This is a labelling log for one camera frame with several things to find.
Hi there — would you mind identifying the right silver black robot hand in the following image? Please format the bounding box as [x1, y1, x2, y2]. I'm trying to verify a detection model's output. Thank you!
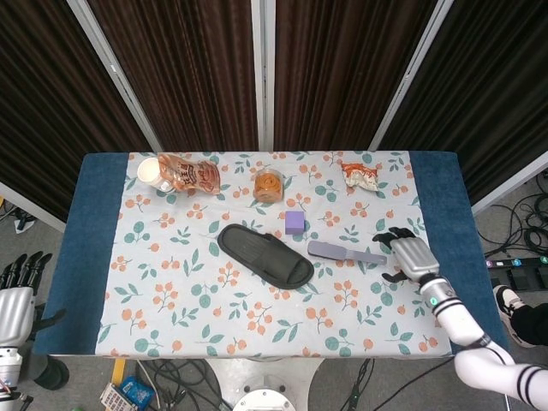
[371, 227, 442, 284]

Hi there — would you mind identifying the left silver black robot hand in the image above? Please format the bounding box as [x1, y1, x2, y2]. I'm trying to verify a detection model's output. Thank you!
[0, 251, 68, 347]

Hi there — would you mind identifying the grey brush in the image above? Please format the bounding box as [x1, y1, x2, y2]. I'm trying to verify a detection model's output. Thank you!
[307, 240, 389, 267]

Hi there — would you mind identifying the black rubber slipper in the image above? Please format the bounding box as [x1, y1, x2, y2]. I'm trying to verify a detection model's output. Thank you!
[217, 223, 315, 290]

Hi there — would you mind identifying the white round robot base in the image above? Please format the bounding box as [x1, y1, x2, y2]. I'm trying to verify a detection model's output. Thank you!
[233, 376, 297, 411]

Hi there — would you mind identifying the blue fabric table cover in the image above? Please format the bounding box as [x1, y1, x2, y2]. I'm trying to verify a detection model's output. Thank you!
[33, 151, 511, 357]

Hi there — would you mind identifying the black round stand foot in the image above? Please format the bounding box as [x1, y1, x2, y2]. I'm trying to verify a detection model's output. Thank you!
[28, 354, 70, 391]

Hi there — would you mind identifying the crumpled orange white snack packet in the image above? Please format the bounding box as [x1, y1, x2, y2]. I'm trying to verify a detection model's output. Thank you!
[340, 161, 384, 193]

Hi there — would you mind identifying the black power strip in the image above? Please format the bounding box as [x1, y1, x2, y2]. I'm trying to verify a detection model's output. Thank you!
[485, 254, 548, 270]

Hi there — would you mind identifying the white black sneaker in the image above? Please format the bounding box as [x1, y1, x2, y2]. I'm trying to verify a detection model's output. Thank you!
[491, 283, 533, 348]

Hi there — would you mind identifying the purple foam cube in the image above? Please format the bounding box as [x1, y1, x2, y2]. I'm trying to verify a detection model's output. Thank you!
[284, 210, 307, 236]

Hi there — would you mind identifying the colourful patterned small box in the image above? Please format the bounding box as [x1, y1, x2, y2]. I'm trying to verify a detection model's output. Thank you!
[99, 382, 130, 411]

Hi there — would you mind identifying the black trouser leg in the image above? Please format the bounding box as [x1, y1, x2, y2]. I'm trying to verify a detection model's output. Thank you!
[510, 305, 548, 348]

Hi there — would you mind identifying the blue snack packet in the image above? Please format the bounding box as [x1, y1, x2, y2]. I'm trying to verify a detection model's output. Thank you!
[118, 375, 154, 408]

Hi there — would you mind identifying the clear jar of orange bands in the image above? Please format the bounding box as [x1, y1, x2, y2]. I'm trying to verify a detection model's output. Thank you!
[252, 168, 286, 203]

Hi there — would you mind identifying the floral printed tablecloth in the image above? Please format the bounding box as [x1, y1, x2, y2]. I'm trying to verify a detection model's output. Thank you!
[94, 150, 455, 360]

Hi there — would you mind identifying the dark brown ribbed partition panel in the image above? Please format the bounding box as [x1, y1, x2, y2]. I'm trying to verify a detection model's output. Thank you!
[376, 0, 548, 205]
[87, 0, 260, 152]
[273, 0, 438, 152]
[0, 0, 149, 215]

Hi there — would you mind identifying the white paper cup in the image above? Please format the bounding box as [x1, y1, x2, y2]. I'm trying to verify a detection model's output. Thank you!
[136, 156, 175, 193]

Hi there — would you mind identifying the orange brown snack pouch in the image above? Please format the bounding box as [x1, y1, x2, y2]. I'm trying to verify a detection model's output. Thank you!
[157, 152, 222, 196]

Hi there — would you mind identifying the white metal partition rail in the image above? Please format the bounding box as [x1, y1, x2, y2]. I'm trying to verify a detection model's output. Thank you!
[469, 159, 548, 216]
[0, 181, 68, 235]

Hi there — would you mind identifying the black floor cable bundle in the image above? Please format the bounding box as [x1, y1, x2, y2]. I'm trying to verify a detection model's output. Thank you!
[474, 169, 548, 260]

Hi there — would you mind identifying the black cable tangle under table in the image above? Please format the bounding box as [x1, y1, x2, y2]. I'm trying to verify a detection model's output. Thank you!
[135, 358, 241, 411]

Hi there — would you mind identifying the white metal partition post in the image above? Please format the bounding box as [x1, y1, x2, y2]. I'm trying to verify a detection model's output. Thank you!
[249, 0, 277, 152]
[367, 0, 456, 152]
[66, 0, 163, 153]

